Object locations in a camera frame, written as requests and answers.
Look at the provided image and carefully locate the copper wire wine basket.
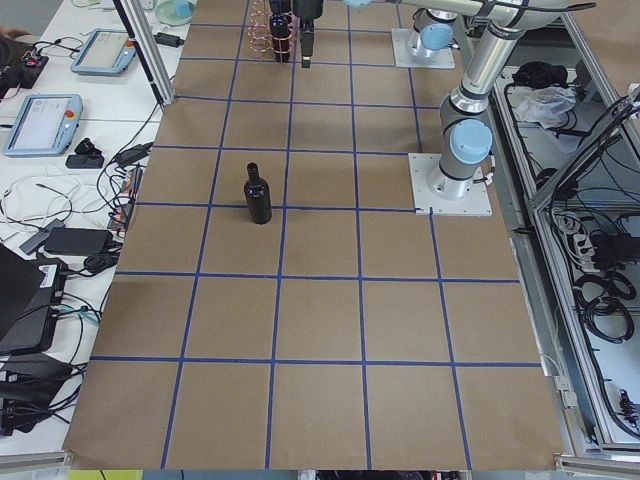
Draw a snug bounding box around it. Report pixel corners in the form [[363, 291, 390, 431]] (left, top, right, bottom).
[[248, 0, 294, 62]]

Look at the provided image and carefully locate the far blue teach pendant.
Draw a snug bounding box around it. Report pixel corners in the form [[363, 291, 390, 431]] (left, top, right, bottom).
[[70, 29, 136, 76]]

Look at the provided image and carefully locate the blue teach pendant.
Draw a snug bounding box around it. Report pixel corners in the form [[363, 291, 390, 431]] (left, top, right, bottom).
[[2, 94, 83, 158], [70, 29, 136, 76]]

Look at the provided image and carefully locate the aluminium frame post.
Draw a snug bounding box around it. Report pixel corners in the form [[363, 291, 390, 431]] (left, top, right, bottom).
[[113, 0, 175, 106]]

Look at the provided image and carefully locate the dark glass wine bottle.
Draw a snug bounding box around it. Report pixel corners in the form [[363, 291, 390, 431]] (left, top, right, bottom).
[[244, 162, 272, 225]]

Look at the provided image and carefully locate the dark bottle in basket front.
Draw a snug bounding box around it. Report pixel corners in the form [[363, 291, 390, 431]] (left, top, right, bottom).
[[269, 14, 291, 63]]

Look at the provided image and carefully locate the white crumpled cloth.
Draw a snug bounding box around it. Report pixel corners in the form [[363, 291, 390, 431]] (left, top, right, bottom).
[[514, 86, 576, 128]]

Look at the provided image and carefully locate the black power brick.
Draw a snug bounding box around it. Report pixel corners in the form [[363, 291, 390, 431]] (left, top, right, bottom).
[[44, 228, 113, 256]]

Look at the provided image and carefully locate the black power adapter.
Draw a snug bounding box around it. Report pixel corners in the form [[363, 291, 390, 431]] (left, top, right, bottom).
[[154, 32, 184, 48]]

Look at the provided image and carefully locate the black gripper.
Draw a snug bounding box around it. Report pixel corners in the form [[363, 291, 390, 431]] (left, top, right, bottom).
[[292, 0, 324, 69]]

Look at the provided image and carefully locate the near blue teach pendant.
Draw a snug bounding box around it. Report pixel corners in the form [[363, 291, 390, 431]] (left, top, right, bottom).
[[2, 94, 83, 158]]

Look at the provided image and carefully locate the small black device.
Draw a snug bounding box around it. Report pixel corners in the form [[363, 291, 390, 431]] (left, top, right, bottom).
[[65, 137, 104, 169]]

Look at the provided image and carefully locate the green glass plate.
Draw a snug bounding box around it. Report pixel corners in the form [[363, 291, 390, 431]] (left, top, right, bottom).
[[154, 0, 196, 26]]

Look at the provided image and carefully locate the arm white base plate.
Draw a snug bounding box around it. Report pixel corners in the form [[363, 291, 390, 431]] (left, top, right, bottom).
[[408, 153, 492, 217], [391, 24, 455, 69]]

